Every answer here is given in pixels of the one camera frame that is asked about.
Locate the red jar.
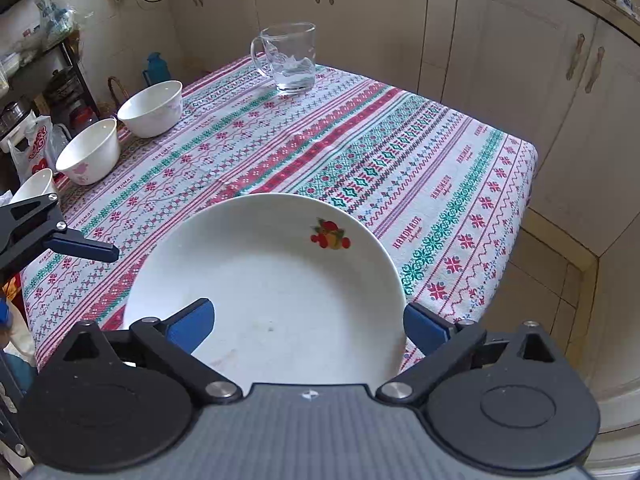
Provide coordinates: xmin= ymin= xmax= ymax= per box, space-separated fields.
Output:
xmin=70 ymin=107 xmax=98 ymax=131

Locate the red green patterned tablecloth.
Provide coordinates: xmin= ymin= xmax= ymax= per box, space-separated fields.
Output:
xmin=20 ymin=52 xmax=538 ymax=376

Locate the black lidded pot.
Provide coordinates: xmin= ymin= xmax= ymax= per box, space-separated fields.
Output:
xmin=42 ymin=67 xmax=81 ymax=106

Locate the white plate fruit print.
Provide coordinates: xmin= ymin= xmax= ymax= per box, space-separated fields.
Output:
xmin=122 ymin=192 xmax=408 ymax=393

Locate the white bowl pink floral print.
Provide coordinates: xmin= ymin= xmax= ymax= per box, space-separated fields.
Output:
xmin=55 ymin=117 xmax=122 ymax=186
xmin=117 ymin=80 xmax=184 ymax=139
xmin=9 ymin=168 xmax=58 ymax=206

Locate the white red plastic bag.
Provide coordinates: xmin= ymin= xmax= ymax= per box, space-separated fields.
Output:
xmin=7 ymin=115 xmax=63 ymax=186

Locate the steel cooking pot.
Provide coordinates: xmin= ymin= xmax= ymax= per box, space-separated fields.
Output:
xmin=0 ymin=100 xmax=36 ymax=133

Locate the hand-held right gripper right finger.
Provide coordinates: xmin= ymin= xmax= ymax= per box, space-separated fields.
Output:
xmin=375 ymin=303 xmax=576 ymax=405

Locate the clear plastic bag blue print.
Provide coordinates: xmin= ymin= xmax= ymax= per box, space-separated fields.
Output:
xmin=37 ymin=0 xmax=81 ymax=51

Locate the blue thermos flask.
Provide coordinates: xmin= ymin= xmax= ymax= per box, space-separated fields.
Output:
xmin=142 ymin=51 xmax=166 ymax=88

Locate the black shelf rack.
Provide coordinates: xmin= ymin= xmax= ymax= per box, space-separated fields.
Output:
xmin=0 ymin=0 xmax=98 ymax=131

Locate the clear glass mug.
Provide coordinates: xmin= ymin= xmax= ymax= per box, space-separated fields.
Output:
xmin=249 ymin=22 xmax=318 ymax=94

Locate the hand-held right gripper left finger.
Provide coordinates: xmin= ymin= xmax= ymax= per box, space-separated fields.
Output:
xmin=45 ymin=298 xmax=244 ymax=406

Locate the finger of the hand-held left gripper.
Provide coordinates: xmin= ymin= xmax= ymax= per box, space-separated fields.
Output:
xmin=0 ymin=191 xmax=121 ymax=281
xmin=0 ymin=382 xmax=30 ymax=466

